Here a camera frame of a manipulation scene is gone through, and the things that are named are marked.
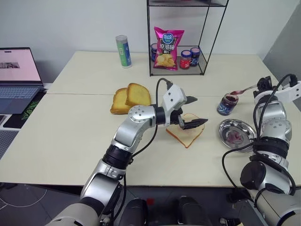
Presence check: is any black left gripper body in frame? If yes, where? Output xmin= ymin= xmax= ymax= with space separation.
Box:
xmin=169 ymin=107 xmax=187 ymax=130

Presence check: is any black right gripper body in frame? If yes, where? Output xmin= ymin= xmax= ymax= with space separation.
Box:
xmin=262 ymin=75 xmax=274 ymax=93

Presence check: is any metal spoon with jam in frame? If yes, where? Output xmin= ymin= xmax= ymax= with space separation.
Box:
xmin=230 ymin=85 xmax=258 ymax=96

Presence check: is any white bread slice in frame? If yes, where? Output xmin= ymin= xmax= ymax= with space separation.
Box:
xmin=166 ymin=113 xmax=206 ymax=149

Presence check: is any open blueberry jam jar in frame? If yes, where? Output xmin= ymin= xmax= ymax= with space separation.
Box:
xmin=216 ymin=93 xmax=239 ymax=116

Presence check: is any red jam jar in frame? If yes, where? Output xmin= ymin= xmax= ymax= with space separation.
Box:
xmin=180 ymin=49 xmax=192 ymax=70

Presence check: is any blue jam jar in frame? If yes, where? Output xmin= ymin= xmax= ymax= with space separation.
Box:
xmin=190 ymin=47 xmax=201 ymax=67
xmin=150 ymin=43 xmax=159 ymax=62

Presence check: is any golden toast slice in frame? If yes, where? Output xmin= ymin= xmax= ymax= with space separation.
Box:
xmin=124 ymin=82 xmax=151 ymax=107
xmin=110 ymin=87 xmax=133 ymax=115

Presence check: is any round steel plate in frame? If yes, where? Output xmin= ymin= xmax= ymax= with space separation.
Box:
xmin=218 ymin=119 xmax=257 ymax=154

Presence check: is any pink potato chips bag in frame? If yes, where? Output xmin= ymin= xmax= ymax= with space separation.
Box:
xmin=153 ymin=26 xmax=185 ymax=71

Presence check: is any green blue cylindrical canister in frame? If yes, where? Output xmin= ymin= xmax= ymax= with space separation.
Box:
xmin=115 ymin=35 xmax=133 ymax=69

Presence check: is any dark rounded shape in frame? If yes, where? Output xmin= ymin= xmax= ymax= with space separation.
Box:
xmin=123 ymin=198 xmax=149 ymax=226
xmin=177 ymin=196 xmax=204 ymax=226

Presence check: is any black green desk mat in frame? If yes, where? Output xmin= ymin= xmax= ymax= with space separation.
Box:
xmin=3 ymin=88 xmax=49 ymax=129

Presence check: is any open grey laptop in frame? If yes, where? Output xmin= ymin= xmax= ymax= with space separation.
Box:
xmin=0 ymin=47 xmax=45 ymax=115

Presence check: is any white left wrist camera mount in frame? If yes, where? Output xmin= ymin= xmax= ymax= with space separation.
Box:
xmin=161 ymin=84 xmax=189 ymax=127

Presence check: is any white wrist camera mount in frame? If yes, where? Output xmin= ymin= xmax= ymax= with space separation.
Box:
xmin=254 ymin=80 xmax=301 ymax=104
xmin=161 ymin=84 xmax=189 ymax=127

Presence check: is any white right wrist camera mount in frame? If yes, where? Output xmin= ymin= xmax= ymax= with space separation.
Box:
xmin=254 ymin=80 xmax=301 ymax=104

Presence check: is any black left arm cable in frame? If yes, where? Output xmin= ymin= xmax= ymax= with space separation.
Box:
xmin=112 ymin=78 xmax=174 ymax=223

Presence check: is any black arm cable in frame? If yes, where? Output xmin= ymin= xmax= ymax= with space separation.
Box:
xmin=112 ymin=78 xmax=174 ymax=223
xmin=222 ymin=74 xmax=298 ymax=196

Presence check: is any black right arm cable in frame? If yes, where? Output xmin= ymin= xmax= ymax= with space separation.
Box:
xmin=222 ymin=74 xmax=298 ymax=196

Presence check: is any black wire shelf rack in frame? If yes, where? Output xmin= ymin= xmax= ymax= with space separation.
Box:
xmin=146 ymin=0 xmax=230 ymax=77

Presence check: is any thin white floor cable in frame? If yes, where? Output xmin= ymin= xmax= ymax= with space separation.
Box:
xmin=0 ymin=186 xmax=48 ymax=209

